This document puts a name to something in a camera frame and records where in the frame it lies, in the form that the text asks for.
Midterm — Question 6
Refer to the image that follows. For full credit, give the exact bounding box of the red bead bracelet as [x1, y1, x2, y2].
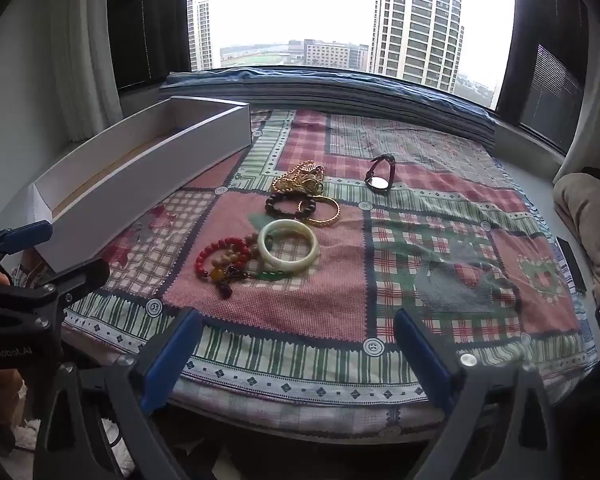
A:
[194, 236, 254, 283]

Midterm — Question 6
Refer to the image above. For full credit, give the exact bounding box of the green jade pendant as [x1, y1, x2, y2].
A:
[250, 271, 289, 282]

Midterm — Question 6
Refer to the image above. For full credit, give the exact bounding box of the pale jade bangle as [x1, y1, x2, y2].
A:
[257, 219, 320, 274]

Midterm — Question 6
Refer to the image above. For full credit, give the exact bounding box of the gold bangle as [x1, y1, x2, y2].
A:
[298, 196, 341, 228]

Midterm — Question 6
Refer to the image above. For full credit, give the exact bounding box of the black leather wristwatch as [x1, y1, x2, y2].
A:
[364, 153, 398, 195]

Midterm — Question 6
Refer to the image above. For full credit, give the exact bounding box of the dark wooden bead bracelet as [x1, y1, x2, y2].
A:
[264, 190, 318, 220]

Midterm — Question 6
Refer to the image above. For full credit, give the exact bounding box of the gold chain necklace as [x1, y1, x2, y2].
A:
[270, 159, 327, 198]

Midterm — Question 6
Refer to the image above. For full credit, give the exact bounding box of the white cardboard box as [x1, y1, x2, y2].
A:
[31, 96, 252, 271]

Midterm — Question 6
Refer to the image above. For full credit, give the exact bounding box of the black remote on sill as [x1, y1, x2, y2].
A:
[557, 237, 588, 295]

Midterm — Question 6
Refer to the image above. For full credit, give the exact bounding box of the white curtain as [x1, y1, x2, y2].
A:
[50, 0, 122, 143]

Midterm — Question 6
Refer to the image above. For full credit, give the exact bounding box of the patchwork plaid cloth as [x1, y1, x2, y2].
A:
[64, 110, 596, 442]

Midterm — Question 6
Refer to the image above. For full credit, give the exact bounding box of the blue striped folded bedding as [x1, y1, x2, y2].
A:
[160, 66, 495, 153]

